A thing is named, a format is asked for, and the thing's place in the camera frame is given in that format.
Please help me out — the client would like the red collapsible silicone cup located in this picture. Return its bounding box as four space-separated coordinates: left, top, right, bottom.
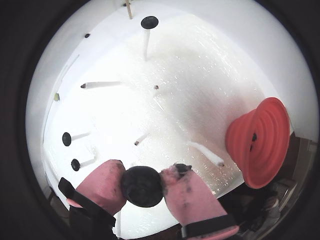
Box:
224 96 291 190

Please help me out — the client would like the pink padded gripper finger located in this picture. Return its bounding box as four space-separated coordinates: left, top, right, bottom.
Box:
57 159 127 240
159 163 240 240

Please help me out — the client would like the white foam block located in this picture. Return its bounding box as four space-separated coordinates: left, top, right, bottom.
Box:
26 0 292 237

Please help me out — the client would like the thin wooden stick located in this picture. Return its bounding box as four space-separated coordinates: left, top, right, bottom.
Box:
125 0 133 20

